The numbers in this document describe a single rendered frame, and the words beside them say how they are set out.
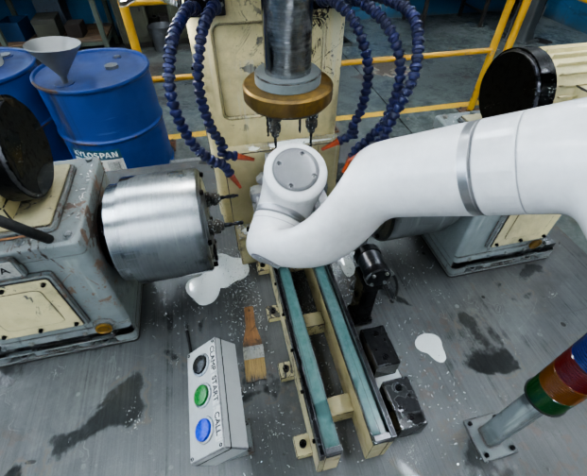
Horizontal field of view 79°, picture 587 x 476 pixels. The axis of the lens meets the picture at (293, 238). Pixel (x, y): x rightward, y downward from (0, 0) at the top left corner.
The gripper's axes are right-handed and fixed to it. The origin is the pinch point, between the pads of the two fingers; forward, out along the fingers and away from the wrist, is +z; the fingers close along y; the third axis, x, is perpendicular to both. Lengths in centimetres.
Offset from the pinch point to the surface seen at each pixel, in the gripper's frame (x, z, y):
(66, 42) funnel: 136, 86, -75
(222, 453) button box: -34.4, -16.6, -15.8
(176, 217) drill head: 6.4, -1.6, -20.2
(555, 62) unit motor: 22, -17, 61
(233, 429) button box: -31.7, -16.1, -13.8
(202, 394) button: -26.4, -13.8, -17.8
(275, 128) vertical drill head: 18.6, -10.2, 2.1
